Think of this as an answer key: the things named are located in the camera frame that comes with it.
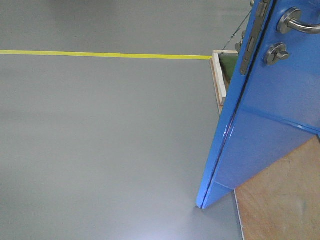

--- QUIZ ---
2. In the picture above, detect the green sandbag near rail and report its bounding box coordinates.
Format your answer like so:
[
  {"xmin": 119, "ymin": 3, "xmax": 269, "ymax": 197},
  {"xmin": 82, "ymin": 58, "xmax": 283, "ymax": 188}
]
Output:
[{"xmin": 219, "ymin": 54, "xmax": 239, "ymax": 84}]

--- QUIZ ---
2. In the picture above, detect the silver thumb turn lock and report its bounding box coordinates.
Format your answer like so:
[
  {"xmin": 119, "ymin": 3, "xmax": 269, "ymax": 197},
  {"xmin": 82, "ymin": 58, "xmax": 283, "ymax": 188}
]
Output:
[{"xmin": 264, "ymin": 42, "xmax": 290, "ymax": 66}]

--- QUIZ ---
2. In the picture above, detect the silver lever door handle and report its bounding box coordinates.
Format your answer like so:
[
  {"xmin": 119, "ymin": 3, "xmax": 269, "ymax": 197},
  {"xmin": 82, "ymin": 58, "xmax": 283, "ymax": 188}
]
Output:
[{"xmin": 276, "ymin": 7, "xmax": 320, "ymax": 35}]

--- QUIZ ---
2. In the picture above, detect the blue door platform plywood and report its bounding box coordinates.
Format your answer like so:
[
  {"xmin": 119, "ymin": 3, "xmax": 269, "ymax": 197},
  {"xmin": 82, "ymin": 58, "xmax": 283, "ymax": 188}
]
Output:
[{"xmin": 213, "ymin": 50, "xmax": 320, "ymax": 240}]

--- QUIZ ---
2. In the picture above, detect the metal latch face plate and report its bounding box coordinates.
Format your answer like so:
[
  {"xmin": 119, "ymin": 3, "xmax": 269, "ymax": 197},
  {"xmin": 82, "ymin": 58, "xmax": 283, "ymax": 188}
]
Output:
[{"xmin": 240, "ymin": 0, "xmax": 271, "ymax": 76}]

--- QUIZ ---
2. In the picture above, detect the blue door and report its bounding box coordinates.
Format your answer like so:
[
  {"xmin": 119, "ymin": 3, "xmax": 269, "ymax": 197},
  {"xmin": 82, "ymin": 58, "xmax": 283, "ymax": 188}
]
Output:
[{"xmin": 196, "ymin": 0, "xmax": 320, "ymax": 209}]

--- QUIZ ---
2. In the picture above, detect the white wooden edge rail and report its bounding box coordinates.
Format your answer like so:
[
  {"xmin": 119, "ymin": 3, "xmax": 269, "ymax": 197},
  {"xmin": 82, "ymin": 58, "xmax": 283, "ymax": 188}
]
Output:
[{"xmin": 210, "ymin": 50, "xmax": 239, "ymax": 106}]

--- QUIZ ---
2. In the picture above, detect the yellow floor tape line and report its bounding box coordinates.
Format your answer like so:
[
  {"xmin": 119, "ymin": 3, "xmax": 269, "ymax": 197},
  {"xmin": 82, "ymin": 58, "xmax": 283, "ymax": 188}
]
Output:
[{"xmin": 0, "ymin": 50, "xmax": 212, "ymax": 60}]

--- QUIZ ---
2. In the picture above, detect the dark green guy rope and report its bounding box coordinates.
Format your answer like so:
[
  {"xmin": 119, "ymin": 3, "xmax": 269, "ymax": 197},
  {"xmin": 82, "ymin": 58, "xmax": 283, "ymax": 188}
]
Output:
[{"xmin": 221, "ymin": 9, "xmax": 252, "ymax": 52}]

